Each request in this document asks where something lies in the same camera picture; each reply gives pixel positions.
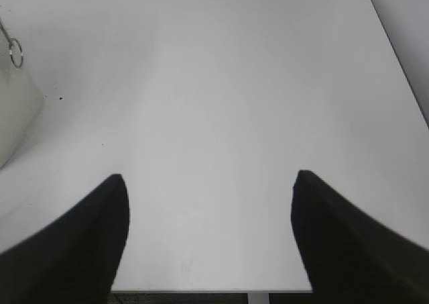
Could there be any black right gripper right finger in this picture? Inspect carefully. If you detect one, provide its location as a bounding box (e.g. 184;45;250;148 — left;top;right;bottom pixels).
290;170;428;303

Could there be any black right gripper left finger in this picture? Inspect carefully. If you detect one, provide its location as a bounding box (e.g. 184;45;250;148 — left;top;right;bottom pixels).
1;174;129;303

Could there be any cream insulated lunch bag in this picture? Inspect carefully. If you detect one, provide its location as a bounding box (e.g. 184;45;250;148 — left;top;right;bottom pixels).
1;23;44;167

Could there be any silver zipper pull ring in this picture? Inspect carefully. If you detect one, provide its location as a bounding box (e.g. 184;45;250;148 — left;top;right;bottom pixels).
0;17;24;69

